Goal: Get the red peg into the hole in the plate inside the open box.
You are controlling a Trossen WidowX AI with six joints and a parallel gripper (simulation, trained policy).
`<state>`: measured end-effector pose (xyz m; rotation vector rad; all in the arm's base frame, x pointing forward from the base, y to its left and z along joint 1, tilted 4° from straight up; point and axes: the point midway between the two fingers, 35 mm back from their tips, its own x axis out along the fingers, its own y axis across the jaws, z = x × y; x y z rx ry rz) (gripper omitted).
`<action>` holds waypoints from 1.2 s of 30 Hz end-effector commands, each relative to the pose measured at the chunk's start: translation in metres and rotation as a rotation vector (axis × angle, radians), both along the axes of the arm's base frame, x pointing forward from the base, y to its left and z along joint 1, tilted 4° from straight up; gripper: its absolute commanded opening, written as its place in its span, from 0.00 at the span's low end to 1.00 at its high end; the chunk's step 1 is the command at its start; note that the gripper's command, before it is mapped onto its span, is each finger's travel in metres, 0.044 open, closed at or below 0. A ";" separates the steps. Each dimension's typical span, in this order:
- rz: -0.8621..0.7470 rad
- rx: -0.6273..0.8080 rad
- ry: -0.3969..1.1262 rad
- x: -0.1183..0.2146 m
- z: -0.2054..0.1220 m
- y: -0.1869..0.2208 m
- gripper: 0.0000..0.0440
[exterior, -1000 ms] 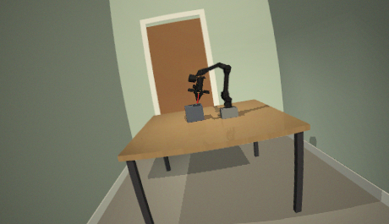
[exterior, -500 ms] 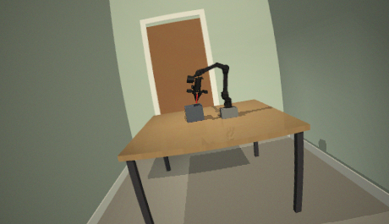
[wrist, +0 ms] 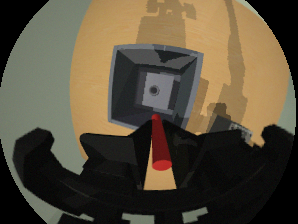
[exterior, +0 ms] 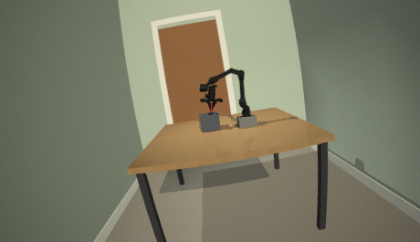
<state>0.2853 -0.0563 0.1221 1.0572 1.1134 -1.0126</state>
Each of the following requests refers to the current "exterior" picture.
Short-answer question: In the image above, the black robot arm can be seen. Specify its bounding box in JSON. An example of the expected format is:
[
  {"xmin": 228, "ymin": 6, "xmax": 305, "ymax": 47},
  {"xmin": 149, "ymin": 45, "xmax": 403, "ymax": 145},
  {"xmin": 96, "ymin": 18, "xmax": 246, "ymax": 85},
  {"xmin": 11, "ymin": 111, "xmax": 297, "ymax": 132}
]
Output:
[{"xmin": 200, "ymin": 68, "xmax": 251, "ymax": 117}]

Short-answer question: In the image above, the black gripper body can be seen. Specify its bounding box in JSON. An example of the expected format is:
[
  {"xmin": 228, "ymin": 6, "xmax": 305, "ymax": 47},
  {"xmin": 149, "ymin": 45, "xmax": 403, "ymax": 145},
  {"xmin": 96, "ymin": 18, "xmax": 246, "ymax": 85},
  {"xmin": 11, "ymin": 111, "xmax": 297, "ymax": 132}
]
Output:
[{"xmin": 200, "ymin": 92, "xmax": 223, "ymax": 102}]

